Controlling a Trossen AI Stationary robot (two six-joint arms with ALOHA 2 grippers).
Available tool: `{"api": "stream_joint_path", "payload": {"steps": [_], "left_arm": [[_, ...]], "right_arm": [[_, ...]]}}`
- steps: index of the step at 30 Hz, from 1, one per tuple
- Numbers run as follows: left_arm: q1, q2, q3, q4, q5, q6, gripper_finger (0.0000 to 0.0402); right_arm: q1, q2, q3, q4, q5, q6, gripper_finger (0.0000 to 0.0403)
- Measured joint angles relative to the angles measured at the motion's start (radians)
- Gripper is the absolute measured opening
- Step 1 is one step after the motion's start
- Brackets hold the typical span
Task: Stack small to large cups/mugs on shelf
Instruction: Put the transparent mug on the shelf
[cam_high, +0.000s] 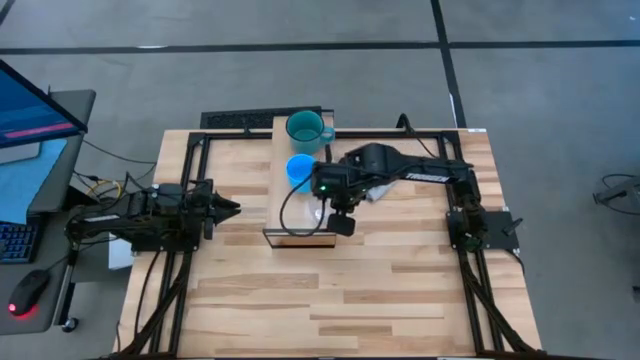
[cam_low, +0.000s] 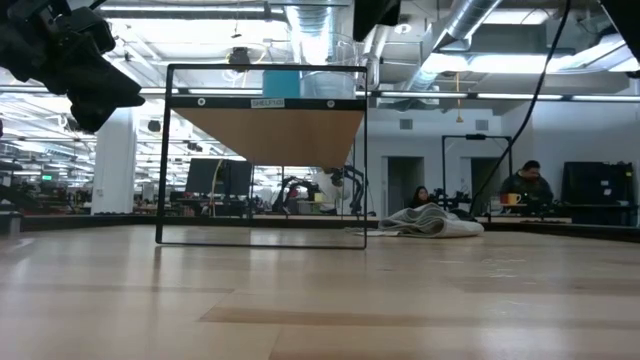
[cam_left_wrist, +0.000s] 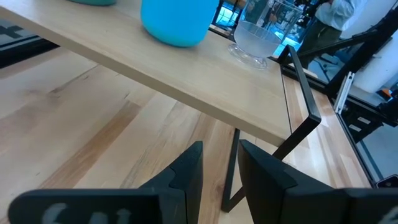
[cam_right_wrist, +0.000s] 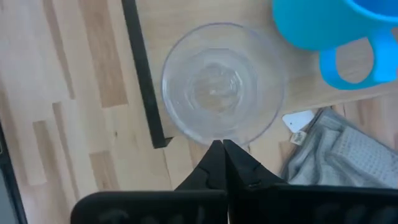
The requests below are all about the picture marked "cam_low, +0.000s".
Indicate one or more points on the left gripper short-looking finger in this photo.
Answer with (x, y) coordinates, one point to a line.
(95, 117)

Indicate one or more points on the left gripper long finger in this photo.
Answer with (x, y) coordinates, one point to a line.
(110, 85)

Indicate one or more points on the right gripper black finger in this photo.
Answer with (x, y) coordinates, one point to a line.
(372, 17)

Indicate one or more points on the teal plastic mug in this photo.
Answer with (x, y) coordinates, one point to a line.
(281, 84)

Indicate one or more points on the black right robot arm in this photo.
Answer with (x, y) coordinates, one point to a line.
(627, 30)

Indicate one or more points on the background black robot arm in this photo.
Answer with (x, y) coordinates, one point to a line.
(352, 185)

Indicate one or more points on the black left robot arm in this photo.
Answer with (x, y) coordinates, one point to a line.
(15, 10)

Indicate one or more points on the white shelf label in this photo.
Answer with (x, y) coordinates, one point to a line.
(267, 103)

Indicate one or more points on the white building pillar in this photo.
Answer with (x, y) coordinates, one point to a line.
(114, 165)

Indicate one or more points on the dark background monitor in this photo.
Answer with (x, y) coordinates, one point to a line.
(237, 177)
(202, 176)

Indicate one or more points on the person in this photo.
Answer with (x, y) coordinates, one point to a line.
(421, 197)
(527, 182)

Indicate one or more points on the folded grey white cloth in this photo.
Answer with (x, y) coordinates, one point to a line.
(430, 222)

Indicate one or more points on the yellow mug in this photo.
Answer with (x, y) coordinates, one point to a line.
(513, 199)

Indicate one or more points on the large black screen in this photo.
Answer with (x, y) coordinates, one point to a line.
(597, 182)

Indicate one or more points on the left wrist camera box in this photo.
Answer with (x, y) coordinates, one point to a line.
(92, 30)

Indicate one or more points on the ceiling-hung black camera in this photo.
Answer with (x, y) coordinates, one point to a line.
(239, 55)

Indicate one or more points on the black frame wooden shelf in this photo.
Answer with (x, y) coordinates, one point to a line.
(270, 135)

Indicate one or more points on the black metal frame stand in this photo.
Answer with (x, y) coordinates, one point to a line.
(475, 136)

